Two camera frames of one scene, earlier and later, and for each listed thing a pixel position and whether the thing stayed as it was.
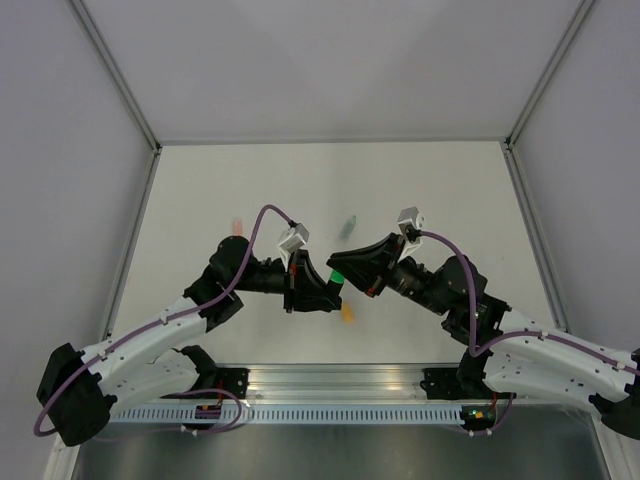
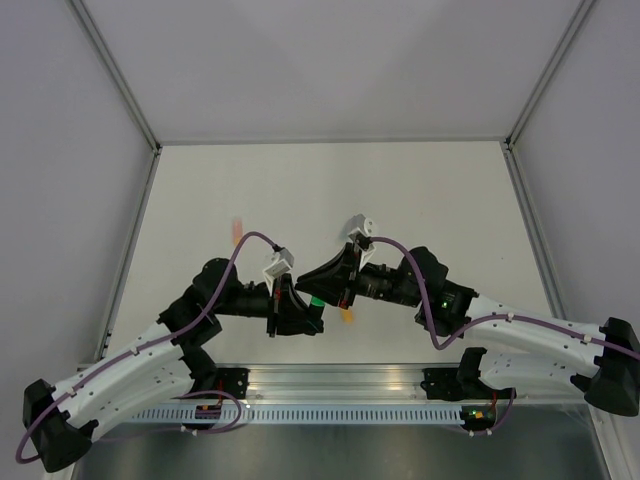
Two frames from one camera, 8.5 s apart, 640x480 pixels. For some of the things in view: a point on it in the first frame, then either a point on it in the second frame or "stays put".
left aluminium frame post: [115, 69] stays put
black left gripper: [306, 277] → [288, 311]
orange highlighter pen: [237, 227] stays put
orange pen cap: [347, 313] stays put
